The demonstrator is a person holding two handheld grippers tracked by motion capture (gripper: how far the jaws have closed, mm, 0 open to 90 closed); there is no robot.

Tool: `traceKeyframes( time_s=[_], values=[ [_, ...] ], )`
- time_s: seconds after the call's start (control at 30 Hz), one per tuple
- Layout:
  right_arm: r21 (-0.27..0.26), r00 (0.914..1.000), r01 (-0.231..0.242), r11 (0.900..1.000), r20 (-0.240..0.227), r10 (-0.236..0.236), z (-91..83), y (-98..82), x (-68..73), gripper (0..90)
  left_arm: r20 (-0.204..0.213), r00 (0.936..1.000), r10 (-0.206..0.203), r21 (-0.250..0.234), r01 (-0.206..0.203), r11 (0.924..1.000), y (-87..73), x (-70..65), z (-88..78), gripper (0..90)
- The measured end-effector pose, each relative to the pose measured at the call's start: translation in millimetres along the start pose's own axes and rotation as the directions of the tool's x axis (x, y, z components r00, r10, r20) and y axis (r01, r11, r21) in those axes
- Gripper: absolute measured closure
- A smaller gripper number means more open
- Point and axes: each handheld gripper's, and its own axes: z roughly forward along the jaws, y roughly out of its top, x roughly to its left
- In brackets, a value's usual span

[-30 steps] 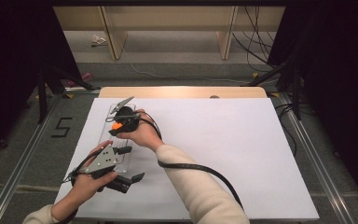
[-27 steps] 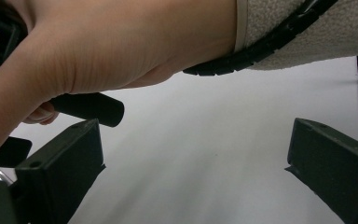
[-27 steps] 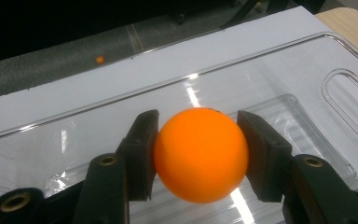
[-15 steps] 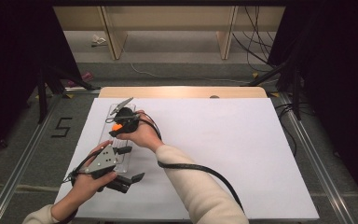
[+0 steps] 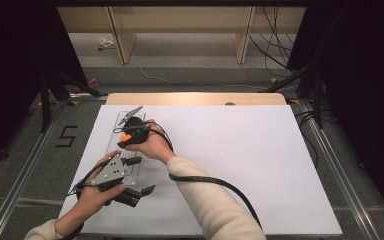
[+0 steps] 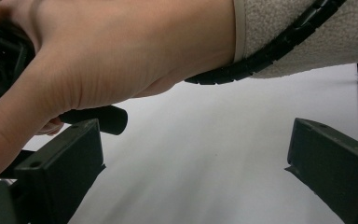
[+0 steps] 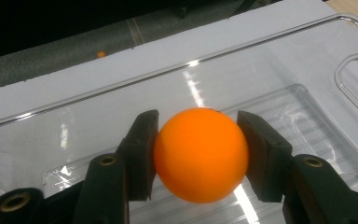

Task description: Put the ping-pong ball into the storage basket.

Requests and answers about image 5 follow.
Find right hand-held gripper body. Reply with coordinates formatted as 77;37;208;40
117;105;151;145

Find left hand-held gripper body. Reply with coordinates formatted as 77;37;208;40
85;155;127;193

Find clear plastic tray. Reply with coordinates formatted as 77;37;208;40
107;110;148;186

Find person's right hand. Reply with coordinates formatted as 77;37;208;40
126;119;176;165

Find person's left hand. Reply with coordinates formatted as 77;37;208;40
55;149;127;234

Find light wooden table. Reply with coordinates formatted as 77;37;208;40
105;92;288;107

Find pink object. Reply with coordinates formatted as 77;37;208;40
71;76;101;94

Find black metal stand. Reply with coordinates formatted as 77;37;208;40
263;66;325;130
39;71;108;133

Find crumpled white paper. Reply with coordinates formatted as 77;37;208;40
97;36;116;51

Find white board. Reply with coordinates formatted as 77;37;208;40
58;104;344;237

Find light wooden desk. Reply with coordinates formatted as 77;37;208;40
56;6;308;65

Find black curtain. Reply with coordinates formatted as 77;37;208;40
286;0;384;229
0;0;88;174

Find white floor cable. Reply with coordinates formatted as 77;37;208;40
139;66;271;91

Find metal floor rail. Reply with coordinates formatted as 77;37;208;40
298;99;383;240
0;94;109;240

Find bundle of black cables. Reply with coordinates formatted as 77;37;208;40
248;6;297;73

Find black floor cables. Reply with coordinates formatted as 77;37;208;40
293;109;322;168

